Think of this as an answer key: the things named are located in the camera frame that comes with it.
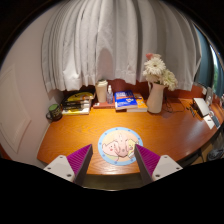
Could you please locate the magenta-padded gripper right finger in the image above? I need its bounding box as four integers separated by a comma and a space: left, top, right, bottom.
133, 143, 184, 187

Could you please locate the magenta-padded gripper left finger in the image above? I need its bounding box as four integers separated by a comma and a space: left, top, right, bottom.
43, 143, 94, 187

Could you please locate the pink computer mouse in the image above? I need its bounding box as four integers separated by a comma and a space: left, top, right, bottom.
113, 134, 132, 158

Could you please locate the round cartoon-print mouse pad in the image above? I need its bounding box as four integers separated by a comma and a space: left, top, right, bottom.
97, 126, 144, 166

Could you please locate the yellow and white book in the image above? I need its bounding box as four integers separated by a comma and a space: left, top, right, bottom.
61, 107, 92, 116

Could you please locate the dark brown mug green inside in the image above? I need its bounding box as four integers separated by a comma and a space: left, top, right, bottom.
45, 103, 64, 122

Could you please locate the dark book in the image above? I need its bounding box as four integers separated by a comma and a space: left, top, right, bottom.
62, 103, 91, 111
62, 99, 92, 107

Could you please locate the orange book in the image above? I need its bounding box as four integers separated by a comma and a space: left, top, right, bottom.
126, 93, 149, 113

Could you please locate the cream vase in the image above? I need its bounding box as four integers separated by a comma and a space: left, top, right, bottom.
145, 81, 167, 114

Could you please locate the red-brown book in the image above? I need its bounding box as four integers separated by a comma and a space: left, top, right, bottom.
92, 101, 116, 110

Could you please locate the yellow and black book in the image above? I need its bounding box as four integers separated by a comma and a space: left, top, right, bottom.
64, 91, 95, 103

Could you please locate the blue book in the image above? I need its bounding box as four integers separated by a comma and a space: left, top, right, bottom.
114, 90, 139, 111

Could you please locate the white flat device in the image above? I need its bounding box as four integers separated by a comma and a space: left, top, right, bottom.
193, 97, 212, 118

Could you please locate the clear spray bottle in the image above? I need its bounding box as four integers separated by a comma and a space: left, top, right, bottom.
106, 84, 115, 105

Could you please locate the cream tumbler with lid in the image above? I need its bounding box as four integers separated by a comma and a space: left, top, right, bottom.
95, 78, 109, 104

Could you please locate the white flower bouquet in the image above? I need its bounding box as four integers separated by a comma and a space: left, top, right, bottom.
142, 52, 179, 92

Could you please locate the window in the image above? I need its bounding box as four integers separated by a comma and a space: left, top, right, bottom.
195, 28, 224, 98

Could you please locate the white pleated curtain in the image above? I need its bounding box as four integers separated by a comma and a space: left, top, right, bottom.
41, 0, 203, 95

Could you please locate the black cable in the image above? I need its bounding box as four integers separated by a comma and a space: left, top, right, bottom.
163, 97, 198, 118

